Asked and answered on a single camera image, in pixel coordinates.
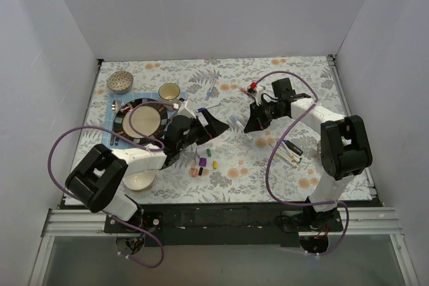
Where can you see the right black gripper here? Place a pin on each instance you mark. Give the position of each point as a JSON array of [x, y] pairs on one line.
[[262, 117]]

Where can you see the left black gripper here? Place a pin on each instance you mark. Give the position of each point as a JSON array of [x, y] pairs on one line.
[[206, 128]]

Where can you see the purple cap marker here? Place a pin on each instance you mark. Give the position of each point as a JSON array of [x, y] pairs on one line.
[[293, 148]]

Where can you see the black cap marker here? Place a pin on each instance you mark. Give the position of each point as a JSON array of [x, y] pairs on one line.
[[292, 155]]

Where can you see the pink cap marker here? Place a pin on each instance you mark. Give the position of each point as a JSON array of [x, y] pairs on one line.
[[293, 165]]

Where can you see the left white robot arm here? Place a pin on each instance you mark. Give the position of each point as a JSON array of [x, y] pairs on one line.
[[96, 179]]

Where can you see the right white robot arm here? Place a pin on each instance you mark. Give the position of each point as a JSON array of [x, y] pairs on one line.
[[344, 146]]

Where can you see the blue cap pen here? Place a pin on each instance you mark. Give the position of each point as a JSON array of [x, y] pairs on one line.
[[199, 110]]

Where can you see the light blue pen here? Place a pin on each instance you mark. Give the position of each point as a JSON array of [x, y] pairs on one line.
[[209, 92]]

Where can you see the floral tablecloth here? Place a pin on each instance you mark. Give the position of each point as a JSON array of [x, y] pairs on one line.
[[248, 171]]

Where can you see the cream mug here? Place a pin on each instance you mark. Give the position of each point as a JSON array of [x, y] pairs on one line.
[[171, 96]]

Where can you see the floral dark bowl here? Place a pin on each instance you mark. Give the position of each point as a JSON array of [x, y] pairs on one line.
[[319, 151]]

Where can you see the dark rimmed plate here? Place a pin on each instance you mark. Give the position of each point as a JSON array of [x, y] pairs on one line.
[[150, 120]]

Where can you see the plain cream bowl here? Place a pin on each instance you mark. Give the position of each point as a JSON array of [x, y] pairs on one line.
[[139, 181]]

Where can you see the patterned grey bowl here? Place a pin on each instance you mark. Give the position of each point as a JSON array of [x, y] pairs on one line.
[[120, 82]]

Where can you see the blue checkered placemat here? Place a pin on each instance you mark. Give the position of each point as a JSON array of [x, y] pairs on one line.
[[110, 122]]

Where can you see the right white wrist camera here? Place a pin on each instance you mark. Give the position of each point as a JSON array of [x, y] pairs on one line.
[[256, 91]]

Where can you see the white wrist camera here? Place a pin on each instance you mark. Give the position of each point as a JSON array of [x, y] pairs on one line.
[[256, 91], [184, 105]]

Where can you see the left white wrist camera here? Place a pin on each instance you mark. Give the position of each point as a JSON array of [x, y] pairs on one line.
[[184, 105]]

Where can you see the aluminium frame rail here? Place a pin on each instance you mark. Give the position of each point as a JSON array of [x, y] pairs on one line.
[[76, 222]]

